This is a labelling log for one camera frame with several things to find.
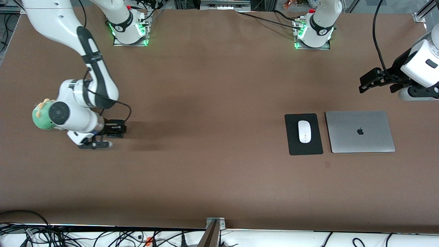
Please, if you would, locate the white computer mouse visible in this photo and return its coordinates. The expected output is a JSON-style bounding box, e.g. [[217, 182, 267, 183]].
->
[[298, 120, 312, 143]]

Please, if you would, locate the black mouse pad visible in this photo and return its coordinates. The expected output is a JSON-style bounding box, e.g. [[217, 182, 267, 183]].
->
[[284, 113, 324, 156]]

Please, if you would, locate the silver laptop with apple logo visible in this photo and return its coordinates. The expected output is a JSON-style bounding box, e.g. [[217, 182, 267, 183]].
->
[[325, 110, 396, 153]]

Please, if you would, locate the green plush dinosaur toy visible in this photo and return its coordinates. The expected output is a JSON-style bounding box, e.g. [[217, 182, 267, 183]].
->
[[32, 99, 57, 131]]

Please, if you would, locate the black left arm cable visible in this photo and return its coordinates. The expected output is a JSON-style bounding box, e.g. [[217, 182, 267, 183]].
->
[[373, 0, 405, 83]]

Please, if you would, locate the aluminium frame rail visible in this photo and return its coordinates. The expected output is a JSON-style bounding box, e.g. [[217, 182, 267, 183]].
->
[[413, 0, 439, 23]]

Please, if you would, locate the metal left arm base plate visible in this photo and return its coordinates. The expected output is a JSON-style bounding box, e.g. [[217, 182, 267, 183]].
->
[[293, 17, 332, 50]]

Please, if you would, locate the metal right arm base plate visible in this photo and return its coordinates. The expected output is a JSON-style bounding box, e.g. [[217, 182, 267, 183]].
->
[[113, 15, 150, 47]]

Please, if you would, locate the black cable on table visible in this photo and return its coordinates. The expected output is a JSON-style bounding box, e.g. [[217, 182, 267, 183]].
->
[[273, 10, 298, 23], [237, 11, 303, 30]]

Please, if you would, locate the large black cable loop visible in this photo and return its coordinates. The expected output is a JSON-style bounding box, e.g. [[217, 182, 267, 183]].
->
[[0, 210, 52, 238]]

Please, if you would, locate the metal post with bracket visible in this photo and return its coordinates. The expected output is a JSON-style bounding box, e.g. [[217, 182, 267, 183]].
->
[[197, 217, 227, 247]]

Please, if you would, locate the grey metal bracket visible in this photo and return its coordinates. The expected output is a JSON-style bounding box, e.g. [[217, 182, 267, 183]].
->
[[200, 0, 251, 11]]

